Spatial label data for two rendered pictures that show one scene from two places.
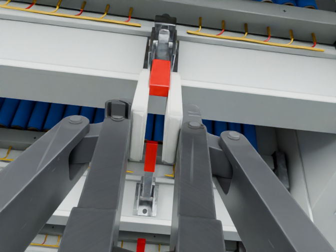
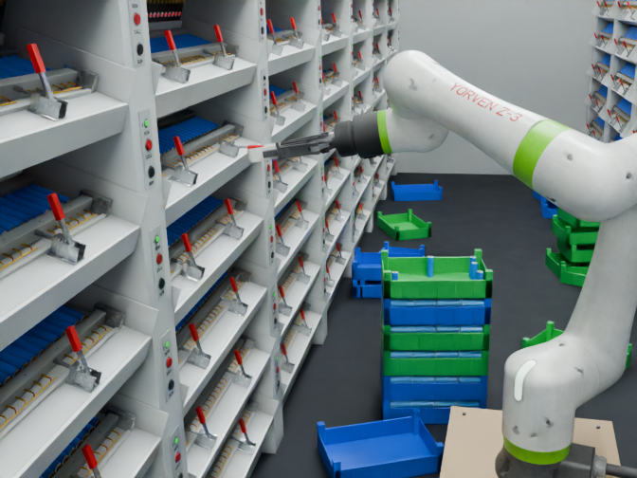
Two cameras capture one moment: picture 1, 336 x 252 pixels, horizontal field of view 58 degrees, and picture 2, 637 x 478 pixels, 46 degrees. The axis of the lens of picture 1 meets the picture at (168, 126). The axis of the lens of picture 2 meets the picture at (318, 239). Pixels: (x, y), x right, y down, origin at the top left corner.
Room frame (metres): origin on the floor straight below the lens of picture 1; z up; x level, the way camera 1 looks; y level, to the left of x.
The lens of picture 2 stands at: (-0.37, 1.53, 1.20)
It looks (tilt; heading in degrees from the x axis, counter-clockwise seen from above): 18 degrees down; 285
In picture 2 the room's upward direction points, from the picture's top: 1 degrees counter-clockwise
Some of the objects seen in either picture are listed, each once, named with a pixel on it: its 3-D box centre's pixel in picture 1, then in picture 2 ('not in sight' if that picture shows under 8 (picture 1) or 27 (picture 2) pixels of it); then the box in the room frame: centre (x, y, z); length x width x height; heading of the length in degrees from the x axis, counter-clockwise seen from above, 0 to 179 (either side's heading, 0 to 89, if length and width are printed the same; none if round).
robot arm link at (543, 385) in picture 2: not in sight; (542, 398); (-0.45, 0.24, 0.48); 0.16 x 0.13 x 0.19; 53
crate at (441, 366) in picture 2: not in sight; (432, 347); (-0.17, -0.51, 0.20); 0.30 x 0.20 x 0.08; 12
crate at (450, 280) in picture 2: not in sight; (434, 272); (-0.17, -0.51, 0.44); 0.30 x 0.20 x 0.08; 12
